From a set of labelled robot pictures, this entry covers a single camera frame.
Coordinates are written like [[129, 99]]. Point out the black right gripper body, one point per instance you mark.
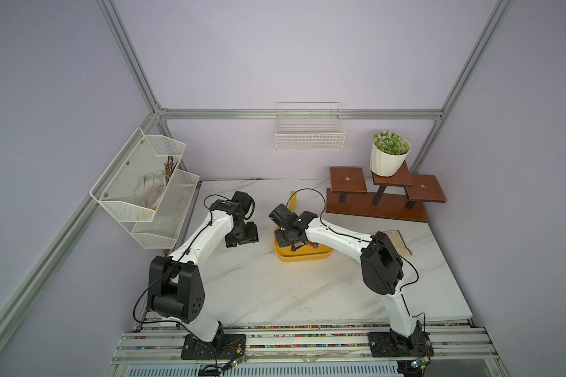
[[284, 238]]

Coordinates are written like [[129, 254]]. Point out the white wire wall basket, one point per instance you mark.
[[309, 126]]

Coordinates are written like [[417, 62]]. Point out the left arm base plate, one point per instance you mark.
[[214, 346]]

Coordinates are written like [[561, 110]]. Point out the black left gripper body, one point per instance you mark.
[[245, 234]]

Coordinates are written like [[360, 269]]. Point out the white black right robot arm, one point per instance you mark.
[[381, 264]]

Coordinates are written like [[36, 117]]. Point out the clear plastic bag in shelf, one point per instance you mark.
[[150, 189]]

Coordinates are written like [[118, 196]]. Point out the beige work glove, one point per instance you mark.
[[399, 243]]

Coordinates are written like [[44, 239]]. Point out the aluminium rail frame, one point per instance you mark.
[[445, 349]]

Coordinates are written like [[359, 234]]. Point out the white mesh two-tier shelf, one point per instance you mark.
[[157, 229]]

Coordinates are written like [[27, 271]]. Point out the yellow plastic toy shovel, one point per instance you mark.
[[292, 201]]

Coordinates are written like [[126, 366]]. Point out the yellow plastic storage box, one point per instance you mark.
[[300, 251]]

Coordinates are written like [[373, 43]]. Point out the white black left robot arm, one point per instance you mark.
[[176, 289]]

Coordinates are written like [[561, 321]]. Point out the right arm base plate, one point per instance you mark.
[[398, 346]]

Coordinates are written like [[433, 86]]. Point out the brown wooden tiered stand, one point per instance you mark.
[[400, 197]]

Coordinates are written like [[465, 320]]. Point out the white pot green plant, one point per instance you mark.
[[389, 151]]

